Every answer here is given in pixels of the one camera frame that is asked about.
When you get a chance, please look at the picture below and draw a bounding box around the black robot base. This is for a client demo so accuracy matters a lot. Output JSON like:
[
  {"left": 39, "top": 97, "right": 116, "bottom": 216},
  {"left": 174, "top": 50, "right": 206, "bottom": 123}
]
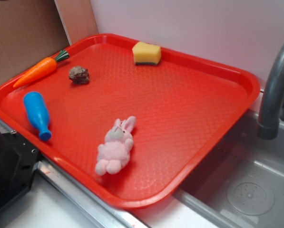
[{"left": 0, "top": 132, "right": 39, "bottom": 212}]

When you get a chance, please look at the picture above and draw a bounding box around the blue plastic bottle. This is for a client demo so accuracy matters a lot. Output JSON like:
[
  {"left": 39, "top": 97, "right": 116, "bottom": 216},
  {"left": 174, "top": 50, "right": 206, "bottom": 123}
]
[{"left": 23, "top": 92, "right": 52, "bottom": 141}]

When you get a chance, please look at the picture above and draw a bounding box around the red plastic tray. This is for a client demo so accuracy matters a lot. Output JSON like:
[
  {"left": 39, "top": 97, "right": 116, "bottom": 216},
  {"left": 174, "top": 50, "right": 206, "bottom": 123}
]
[{"left": 0, "top": 34, "right": 260, "bottom": 209}]

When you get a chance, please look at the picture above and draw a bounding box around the pink plush bunny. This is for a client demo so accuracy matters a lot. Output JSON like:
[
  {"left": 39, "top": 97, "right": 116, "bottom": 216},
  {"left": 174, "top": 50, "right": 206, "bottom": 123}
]
[{"left": 95, "top": 116, "right": 136, "bottom": 176}]

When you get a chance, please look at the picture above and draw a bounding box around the yellow sponge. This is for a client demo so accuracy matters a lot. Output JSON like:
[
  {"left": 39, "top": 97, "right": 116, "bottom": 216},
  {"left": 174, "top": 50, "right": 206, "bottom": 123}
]
[{"left": 132, "top": 41, "right": 161, "bottom": 65}]

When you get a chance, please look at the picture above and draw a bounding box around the brown rock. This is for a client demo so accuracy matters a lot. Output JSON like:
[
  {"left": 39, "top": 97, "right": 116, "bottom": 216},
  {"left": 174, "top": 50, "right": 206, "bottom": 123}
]
[{"left": 69, "top": 66, "right": 89, "bottom": 85}]

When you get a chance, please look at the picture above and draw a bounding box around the orange toy carrot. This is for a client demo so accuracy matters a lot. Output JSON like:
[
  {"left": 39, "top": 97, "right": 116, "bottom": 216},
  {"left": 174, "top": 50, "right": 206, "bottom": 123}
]
[{"left": 13, "top": 49, "right": 69, "bottom": 88}]

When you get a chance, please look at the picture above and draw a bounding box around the grey toy sink basin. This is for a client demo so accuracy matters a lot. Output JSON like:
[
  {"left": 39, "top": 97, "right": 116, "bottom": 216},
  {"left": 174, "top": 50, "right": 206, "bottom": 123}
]
[{"left": 174, "top": 111, "right": 284, "bottom": 228}]

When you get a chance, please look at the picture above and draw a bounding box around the grey sink faucet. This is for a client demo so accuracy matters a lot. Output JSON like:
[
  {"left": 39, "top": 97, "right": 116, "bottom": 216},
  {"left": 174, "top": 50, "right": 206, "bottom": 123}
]
[{"left": 257, "top": 44, "right": 284, "bottom": 140}]

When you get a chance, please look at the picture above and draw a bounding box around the brown cardboard panel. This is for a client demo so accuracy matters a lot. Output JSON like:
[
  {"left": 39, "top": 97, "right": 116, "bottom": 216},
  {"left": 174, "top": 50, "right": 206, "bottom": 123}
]
[{"left": 0, "top": 0, "right": 69, "bottom": 85}]

